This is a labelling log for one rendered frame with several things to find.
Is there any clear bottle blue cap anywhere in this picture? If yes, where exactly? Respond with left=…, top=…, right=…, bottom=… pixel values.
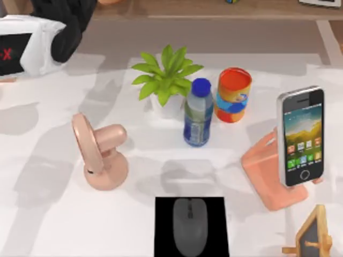
left=183, top=78, right=214, bottom=148

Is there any green potted plant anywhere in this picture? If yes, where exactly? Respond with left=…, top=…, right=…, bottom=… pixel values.
left=130, top=44, right=205, bottom=119

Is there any orange and blue can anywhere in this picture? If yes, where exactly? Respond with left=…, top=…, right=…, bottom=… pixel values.
left=213, top=67, right=252, bottom=124

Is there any pink desk fan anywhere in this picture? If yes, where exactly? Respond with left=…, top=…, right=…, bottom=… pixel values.
left=71, top=112, right=129, bottom=191

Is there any black mouse pad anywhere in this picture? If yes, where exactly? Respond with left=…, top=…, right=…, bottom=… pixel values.
left=154, top=196, right=232, bottom=257

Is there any grey computer mouse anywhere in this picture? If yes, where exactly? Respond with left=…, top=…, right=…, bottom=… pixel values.
left=173, top=198, right=208, bottom=256

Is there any salmon phone stand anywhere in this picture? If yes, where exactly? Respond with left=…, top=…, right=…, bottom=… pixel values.
left=240, top=127, right=323, bottom=211

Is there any silver smartphone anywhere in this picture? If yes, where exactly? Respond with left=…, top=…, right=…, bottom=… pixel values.
left=277, top=86, right=325, bottom=187

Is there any wooden framed blackboard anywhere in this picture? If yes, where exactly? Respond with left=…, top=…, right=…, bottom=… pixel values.
left=281, top=204, right=334, bottom=257

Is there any white framed picture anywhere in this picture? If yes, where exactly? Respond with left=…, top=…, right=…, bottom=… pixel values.
left=299, top=0, right=339, bottom=7

